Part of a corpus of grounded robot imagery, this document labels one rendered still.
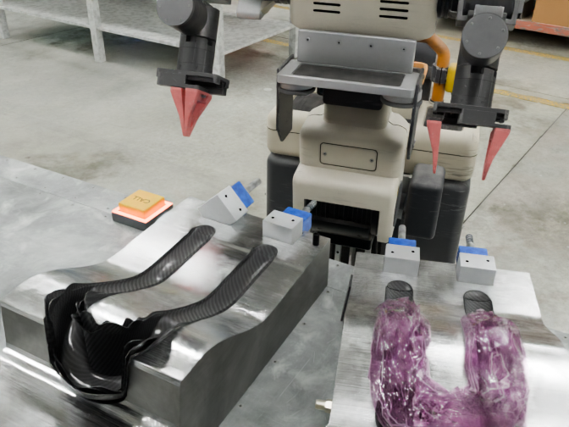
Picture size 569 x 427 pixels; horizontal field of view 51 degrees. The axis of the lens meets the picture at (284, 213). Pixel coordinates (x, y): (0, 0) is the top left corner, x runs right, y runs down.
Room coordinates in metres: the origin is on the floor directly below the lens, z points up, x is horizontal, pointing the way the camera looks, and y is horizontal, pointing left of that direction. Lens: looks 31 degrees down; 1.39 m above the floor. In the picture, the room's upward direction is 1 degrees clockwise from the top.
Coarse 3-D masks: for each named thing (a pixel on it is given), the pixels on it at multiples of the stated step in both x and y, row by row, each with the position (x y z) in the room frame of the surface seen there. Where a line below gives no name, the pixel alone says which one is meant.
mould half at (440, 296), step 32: (352, 288) 0.68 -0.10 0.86; (384, 288) 0.68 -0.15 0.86; (416, 288) 0.69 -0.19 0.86; (448, 288) 0.69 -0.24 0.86; (480, 288) 0.69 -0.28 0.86; (512, 288) 0.69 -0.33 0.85; (352, 320) 0.57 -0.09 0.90; (448, 320) 0.59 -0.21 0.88; (512, 320) 0.62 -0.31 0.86; (352, 352) 0.52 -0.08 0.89; (448, 352) 0.52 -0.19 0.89; (544, 352) 0.52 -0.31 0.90; (352, 384) 0.48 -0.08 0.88; (448, 384) 0.48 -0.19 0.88; (544, 384) 0.48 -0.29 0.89; (352, 416) 0.44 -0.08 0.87; (544, 416) 0.44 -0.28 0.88
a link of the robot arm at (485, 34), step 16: (464, 0) 0.88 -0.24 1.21; (464, 16) 0.87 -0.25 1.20; (480, 16) 0.79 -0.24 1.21; (496, 16) 0.78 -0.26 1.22; (512, 16) 0.85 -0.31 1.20; (464, 32) 0.78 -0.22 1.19; (480, 32) 0.78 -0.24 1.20; (496, 32) 0.77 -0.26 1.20; (464, 48) 0.77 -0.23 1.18; (480, 48) 0.77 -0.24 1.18; (496, 48) 0.76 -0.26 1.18; (480, 64) 0.80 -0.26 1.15
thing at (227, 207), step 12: (228, 192) 0.82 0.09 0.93; (240, 192) 0.85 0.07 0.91; (204, 204) 0.81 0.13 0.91; (216, 204) 0.80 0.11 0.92; (228, 204) 0.80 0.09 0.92; (240, 204) 0.81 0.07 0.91; (204, 216) 0.81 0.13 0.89; (216, 216) 0.80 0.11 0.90; (228, 216) 0.79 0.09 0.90; (240, 216) 0.80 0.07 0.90
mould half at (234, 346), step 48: (144, 240) 0.75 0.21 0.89; (240, 240) 0.75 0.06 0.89; (48, 288) 0.57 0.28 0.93; (192, 288) 0.64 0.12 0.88; (288, 288) 0.64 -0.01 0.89; (192, 336) 0.49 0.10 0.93; (240, 336) 0.53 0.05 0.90; (0, 384) 0.48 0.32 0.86; (48, 384) 0.49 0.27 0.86; (144, 384) 0.45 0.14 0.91; (192, 384) 0.44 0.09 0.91; (240, 384) 0.53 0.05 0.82
